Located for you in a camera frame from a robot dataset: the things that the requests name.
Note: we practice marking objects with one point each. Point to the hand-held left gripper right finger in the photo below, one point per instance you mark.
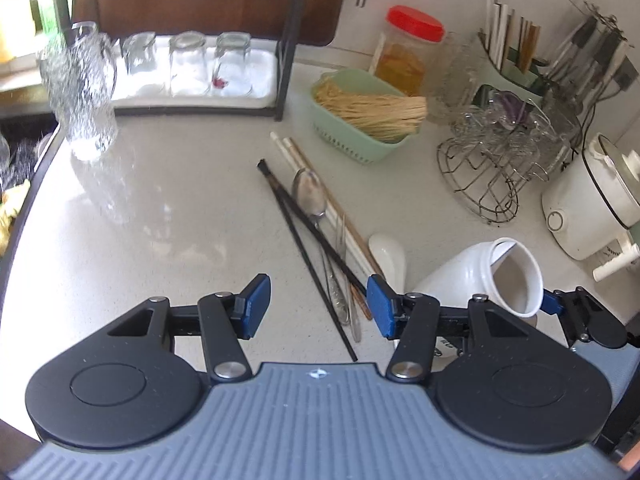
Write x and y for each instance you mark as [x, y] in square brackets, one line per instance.
[380, 310]

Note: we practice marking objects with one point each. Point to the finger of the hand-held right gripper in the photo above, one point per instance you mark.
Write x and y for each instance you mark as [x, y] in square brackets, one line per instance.
[551, 302]

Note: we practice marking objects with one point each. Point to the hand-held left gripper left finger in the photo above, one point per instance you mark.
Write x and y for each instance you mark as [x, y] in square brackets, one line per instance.
[257, 305]

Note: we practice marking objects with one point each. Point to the slim metal utensil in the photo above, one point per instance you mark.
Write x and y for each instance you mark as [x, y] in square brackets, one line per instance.
[350, 305]

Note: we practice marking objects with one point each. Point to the white ceramic spoon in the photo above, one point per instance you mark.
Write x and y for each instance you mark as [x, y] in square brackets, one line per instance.
[387, 255]

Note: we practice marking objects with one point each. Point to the black chopstick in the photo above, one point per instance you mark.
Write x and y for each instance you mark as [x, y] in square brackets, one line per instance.
[300, 250]
[320, 240]

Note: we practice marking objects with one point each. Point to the white ceramic jar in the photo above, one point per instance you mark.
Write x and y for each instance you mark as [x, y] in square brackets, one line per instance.
[460, 275]

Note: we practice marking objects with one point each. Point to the large metal spoon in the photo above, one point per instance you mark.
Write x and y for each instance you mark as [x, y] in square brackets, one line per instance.
[309, 192]

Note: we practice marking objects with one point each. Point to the wooden chopstick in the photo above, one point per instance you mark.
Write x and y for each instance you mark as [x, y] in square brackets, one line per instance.
[305, 162]

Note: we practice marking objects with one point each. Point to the white chopstick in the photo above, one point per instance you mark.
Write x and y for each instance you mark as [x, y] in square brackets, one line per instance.
[289, 147]
[279, 144]

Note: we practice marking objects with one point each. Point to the row of hanging kitchen utensils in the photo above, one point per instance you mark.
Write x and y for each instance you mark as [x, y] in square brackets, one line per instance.
[595, 50]

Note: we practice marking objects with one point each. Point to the white electric cooker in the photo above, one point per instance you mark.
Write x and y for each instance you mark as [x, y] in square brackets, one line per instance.
[580, 210]

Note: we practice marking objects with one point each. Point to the glass goblet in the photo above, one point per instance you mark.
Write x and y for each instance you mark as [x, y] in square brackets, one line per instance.
[540, 135]
[475, 120]

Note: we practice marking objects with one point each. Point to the green plastic basket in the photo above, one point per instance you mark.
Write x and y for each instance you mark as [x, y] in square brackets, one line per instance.
[345, 135]

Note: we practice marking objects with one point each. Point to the enoki mushroom bundle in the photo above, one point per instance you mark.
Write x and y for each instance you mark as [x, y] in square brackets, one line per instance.
[370, 110]

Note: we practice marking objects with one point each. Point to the purple lid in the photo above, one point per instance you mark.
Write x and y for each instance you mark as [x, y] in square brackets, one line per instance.
[512, 105]

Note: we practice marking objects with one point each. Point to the white tray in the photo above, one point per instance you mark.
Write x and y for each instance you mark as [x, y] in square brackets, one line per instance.
[260, 85]

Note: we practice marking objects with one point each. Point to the green utensil holder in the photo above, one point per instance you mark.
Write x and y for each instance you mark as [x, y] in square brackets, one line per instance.
[520, 77]

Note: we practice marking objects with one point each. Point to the clear glass with red print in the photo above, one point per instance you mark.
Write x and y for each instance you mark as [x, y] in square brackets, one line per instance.
[232, 62]

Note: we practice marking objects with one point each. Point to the textured glass mug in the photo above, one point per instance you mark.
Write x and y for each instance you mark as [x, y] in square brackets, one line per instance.
[75, 90]
[457, 75]

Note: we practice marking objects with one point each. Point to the black metal rack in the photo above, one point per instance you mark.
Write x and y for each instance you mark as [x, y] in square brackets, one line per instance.
[287, 60]

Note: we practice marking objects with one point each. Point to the clear drinking glass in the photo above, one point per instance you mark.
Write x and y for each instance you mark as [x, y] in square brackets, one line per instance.
[140, 57]
[189, 62]

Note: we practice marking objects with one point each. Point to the red-lidded plastic jar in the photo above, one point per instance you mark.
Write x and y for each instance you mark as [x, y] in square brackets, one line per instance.
[405, 55]

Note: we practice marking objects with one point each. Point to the group of upright chopsticks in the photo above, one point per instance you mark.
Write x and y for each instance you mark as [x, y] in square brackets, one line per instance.
[500, 35]

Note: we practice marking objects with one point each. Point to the black kitchen sink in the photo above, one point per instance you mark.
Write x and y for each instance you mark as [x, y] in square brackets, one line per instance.
[20, 145]

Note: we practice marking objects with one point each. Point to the brown wooden board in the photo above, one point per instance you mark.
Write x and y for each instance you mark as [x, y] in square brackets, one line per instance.
[200, 10]

